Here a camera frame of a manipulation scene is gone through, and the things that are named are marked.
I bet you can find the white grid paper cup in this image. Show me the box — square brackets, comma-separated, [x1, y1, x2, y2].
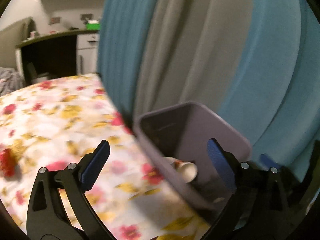
[177, 162, 198, 183]

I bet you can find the orange printed paper cup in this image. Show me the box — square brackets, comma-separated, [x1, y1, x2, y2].
[163, 157, 184, 170]

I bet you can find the grey plastic trash bin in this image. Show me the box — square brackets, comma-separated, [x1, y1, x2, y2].
[133, 102, 252, 212]

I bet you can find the crumpled red snack wrapper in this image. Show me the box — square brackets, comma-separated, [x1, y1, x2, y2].
[0, 148, 16, 178]

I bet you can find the floral tablecloth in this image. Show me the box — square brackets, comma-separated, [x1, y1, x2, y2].
[1, 74, 209, 239]

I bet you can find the blue and grey curtain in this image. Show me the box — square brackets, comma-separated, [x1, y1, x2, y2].
[98, 0, 319, 179]

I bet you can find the grey striped bed quilt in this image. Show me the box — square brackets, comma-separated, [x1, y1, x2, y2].
[0, 67, 23, 96]

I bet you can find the dark desk with drawers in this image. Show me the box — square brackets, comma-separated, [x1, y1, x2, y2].
[16, 30, 99, 85]

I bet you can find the grey padded headboard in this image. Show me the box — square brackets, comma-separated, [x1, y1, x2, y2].
[0, 17, 36, 70]

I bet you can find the green box on desk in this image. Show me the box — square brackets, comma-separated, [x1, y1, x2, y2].
[86, 20, 100, 30]

